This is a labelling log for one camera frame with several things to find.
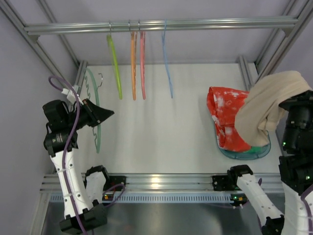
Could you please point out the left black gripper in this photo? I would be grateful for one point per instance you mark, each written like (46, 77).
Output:
(90, 114)

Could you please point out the teal green hanger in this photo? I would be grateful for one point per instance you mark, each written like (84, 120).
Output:
(92, 85)

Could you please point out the beige trousers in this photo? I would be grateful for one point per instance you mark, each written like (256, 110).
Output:
(260, 112)

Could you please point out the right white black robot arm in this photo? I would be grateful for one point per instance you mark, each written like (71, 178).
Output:
(296, 173)

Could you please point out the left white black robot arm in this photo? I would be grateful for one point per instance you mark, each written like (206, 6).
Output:
(82, 194)

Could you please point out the lime green hanger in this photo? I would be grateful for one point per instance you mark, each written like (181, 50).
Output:
(115, 65)

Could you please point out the orange hanger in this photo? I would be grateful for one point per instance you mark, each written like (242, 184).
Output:
(133, 62)

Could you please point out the pink hanger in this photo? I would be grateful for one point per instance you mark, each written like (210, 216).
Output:
(142, 63)

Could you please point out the light blue hanger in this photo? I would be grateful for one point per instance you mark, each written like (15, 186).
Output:
(165, 59)

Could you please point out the red white tie-dye garment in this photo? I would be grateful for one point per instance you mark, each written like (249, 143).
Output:
(223, 104)

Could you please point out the teal plastic basket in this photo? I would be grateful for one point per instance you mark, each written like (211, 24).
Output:
(244, 155)

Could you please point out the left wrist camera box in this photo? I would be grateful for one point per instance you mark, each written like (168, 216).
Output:
(71, 97)

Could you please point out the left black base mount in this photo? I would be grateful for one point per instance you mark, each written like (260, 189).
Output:
(114, 180)

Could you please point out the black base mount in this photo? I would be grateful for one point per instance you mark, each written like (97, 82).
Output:
(114, 180)
(223, 183)

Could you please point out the front aluminium frame rail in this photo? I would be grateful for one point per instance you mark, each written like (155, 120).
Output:
(166, 183)

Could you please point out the grey slotted cable duct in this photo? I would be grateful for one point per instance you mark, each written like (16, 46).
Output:
(131, 197)

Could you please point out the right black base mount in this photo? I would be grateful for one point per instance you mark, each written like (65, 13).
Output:
(223, 183)

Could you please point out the aluminium hanging rail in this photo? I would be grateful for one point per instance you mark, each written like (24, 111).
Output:
(287, 22)

